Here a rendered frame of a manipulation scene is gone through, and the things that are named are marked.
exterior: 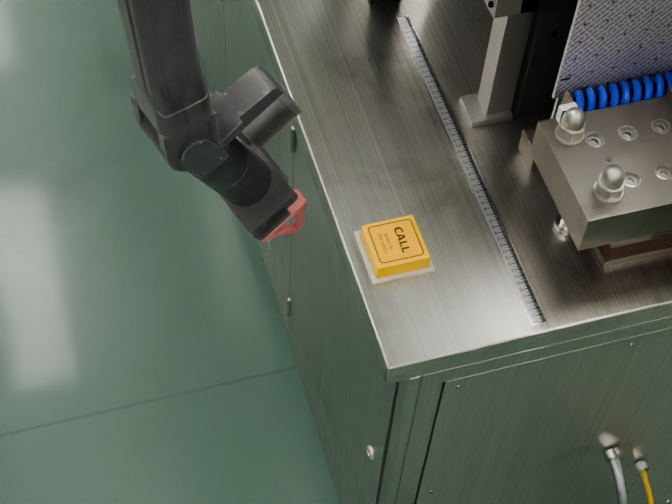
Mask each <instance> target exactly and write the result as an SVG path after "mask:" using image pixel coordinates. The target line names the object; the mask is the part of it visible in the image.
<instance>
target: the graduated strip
mask: <svg viewBox="0 0 672 504"><path fill-rule="evenodd" d="M395 19H396V21H397V24H398V26H399V28H400V30H401V33H402V35H403V37H404V40H405V42H406V44H407V46H408V49H409V51H410V53H411V55H412V58H413V60H414V62H415V64H416V67H417V69H418V71H419V73H420V76H421V78H422V80H423V82H424V85H425V87H426V89H427V91H428V94H429V96H430V98H431V100H432V103H433V105H434V107H435V109H436V112H437V114H438V116H439V119H440V121H441V123H442V125H443V128H444V130H445V132H446V134H447V137H448V139H449V141H450V143H451V146H452V148H453V150H454V152H455V155H456V157H457V159H458V161H459V164H460V166H461V168H462V170H463V173H464V175H465V177H466V179H467V182H468V184H469V186H470V189H471V191H472V193H473V195H474V198H475V200H476V202H477V204H478V207H479V209H480V211H481V213H482V216H483V218H484V220H485V222H486V225H487V227H488V229H489V231H490V234H491V236H492V238H493V240H494V243H495V245H496V247H497V249H498V252H499V254H500V256H501V258H502V261H503V263H504V265H505V268H506V270H507V272H508V274H509V277H510V279H511V281H512V283H513V286H514V288H515V290H516V292H517V295H518V297H519V299H520V301H521V304H522V306H523V308H524V310H525V313H526V315H527V317H528V319H529V322H530V324H531V326H532V325H536V324H541V323H545V322H548V321H547V318H546V316H545V314H544V312H543V310H542V307H541V305H540V303H539V301H538V299H537V296H536V294H535V292H534V290H533V287H532V285H531V283H530V281H529V279H528V276H527V274H526V272H525V270H524V268H523V265H522V263H521V261H520V259H519V257H518V254H517V252H516V250H515V248H514V246H513V243H512V241H511V239H510V237H509V234H508V232H507V230H506V228H505V226H504V223H503V221H502V219H501V217H500V215H499V212H498V210H497V208H496V206H495V204H494V201H493V199H492V197H491V195H490V193H489V190H488V188H487V186H486V184H485V181H484V179H483V177H482V175H481V173H480V170H479V168H478V166H477V164H476V162H475V159H474V157H473V155H472V153H471V151H470V148H469V146H468V144H467V142H466V140H465V137H464V135H463V133H462V131H461V128H460V126H459V124H458V122H457V120H456V117H455V115H454V113H453V111H452V109H451V106H450V104H449V102H448V100H447V98H446V95H445V93H444V91H443V89H442V87H441V84H440V82H439V80H438V78H437V75H436V73H435V71H434V69H433V67H432V64H431V62H430V60H429V58H428V56H427V53H426V51H425V49H424V47H423V45H422V42H421V40H420V38H419V36H418V34H417V31H416V29H415V27H414V25H413V22H412V20H411V18H410V16H404V17H398V18H395Z"/></svg>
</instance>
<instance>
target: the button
mask: <svg viewBox="0 0 672 504"><path fill-rule="evenodd" d="M361 239H362V241H363V244H364V247H365V249H366V252H367V255H368V258H369V260H370V263H371V266H372V268H373V271H374V274H375V276H376V278H383V277H388V276H392V275H397V274H401V273H406V272H410V271H415V270H419V269H424V268H427V267H429V262H430V255H429V253H428V250H427V248H426V245H425V243H424V240H423V238H422V235H421V233H420V230H419V228H418V225H417V223H416V220H415V218H414V216H413V215H409V216H404V217H400V218H395V219H390V220H386V221H381V222H376V223H371V224H367V225H363V226H362V228H361Z"/></svg>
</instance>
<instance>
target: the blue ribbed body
mask: <svg viewBox="0 0 672 504"><path fill-rule="evenodd" d="M668 86H672V73H671V72H666V73H665V74H664V76H663V77H662V76H661V75H660V74H655V75H654V76H653V77H652V80H651V78H649V77H648V76H644V77H643V78H642V79H641V83H640V81H639V80H638V79H636V78H635V79H632V80H631V81H630V84H628V82H626V81H621V82H620V83H619V85H618V87H617V85H616V84H614V83H610V84H609V85H608V86H607V91H606V88H605V87H604V86H603V85H599V86H598V87H596V91H595V92H594V90H593V89H592V88H591V87H588V88H586V89H585V91H584V96H583V93H582V91H580V90H575V91H574V92H573V100H574V102H576V104H577V106H578V107H579V108H581V109H582V110H583V111H584V112H587V111H592V110H597V109H602V108H607V107H612V106H617V105H622V104H627V103H632V102H637V101H642V100H647V99H652V98H657V97H662V96H665V93H666V92H665V91H667V88H668ZM595 94H596V95H595ZM631 98H632V99H631ZM620 100H621V101H620Z"/></svg>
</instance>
